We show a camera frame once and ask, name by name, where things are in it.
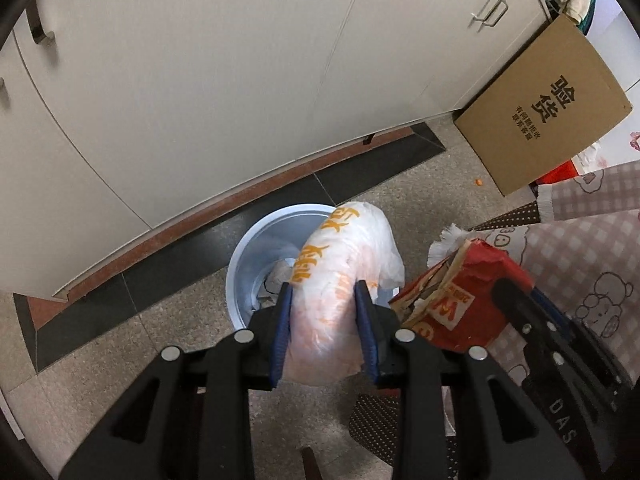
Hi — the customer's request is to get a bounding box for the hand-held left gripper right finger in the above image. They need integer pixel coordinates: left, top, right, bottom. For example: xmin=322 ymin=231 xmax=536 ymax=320
xmin=354 ymin=280 xmax=576 ymax=480

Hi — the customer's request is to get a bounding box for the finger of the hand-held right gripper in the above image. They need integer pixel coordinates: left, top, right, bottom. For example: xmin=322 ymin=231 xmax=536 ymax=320
xmin=491 ymin=276 xmax=569 ymax=379
xmin=530 ymin=288 xmax=627 ymax=377

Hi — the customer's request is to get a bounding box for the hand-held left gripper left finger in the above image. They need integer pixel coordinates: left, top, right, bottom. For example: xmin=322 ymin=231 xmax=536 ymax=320
xmin=59 ymin=282 xmax=295 ymax=480

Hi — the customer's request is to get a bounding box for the red snack packet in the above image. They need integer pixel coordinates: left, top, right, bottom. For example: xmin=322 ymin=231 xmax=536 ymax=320
xmin=389 ymin=239 xmax=532 ymax=354

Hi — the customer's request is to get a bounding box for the white bag with orange print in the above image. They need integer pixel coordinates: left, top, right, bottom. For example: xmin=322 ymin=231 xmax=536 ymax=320
xmin=289 ymin=201 xmax=405 ymax=387

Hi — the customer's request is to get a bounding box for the pale blue plastic bin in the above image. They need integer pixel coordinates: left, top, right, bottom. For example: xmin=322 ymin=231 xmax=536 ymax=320
xmin=226 ymin=203 xmax=401 ymax=335

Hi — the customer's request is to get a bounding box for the pink checked tablecloth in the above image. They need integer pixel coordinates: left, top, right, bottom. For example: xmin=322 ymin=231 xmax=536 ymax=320
xmin=427 ymin=162 xmax=640 ymax=391

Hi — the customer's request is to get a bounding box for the red plastic stool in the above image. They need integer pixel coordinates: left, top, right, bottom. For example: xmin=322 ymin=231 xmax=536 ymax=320
xmin=537 ymin=160 xmax=577 ymax=186

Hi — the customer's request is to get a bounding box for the white plastic bag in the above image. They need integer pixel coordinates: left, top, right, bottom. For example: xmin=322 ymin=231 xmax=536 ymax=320
xmin=584 ymin=141 xmax=617 ymax=172

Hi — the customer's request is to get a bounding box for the large cardboard box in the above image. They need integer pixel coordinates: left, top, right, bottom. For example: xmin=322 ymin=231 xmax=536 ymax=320
xmin=453 ymin=13 xmax=634 ymax=197

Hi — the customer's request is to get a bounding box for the white low cabinet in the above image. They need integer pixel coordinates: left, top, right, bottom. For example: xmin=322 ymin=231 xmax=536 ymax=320
xmin=0 ymin=0 xmax=557 ymax=302

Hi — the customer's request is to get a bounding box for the green hanging jacket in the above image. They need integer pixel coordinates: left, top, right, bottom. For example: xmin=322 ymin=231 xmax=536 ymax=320
xmin=580 ymin=0 xmax=602 ymax=37

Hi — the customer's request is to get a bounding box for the cream hanging jacket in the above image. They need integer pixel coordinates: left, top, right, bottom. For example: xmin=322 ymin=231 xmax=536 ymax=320
xmin=562 ymin=0 xmax=596 ymax=22

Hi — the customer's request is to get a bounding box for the metal cabinet handle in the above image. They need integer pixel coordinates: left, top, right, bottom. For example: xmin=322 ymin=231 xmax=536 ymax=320
xmin=481 ymin=0 xmax=509 ymax=29
xmin=26 ymin=0 xmax=56 ymax=44
xmin=470 ymin=0 xmax=502 ymax=22

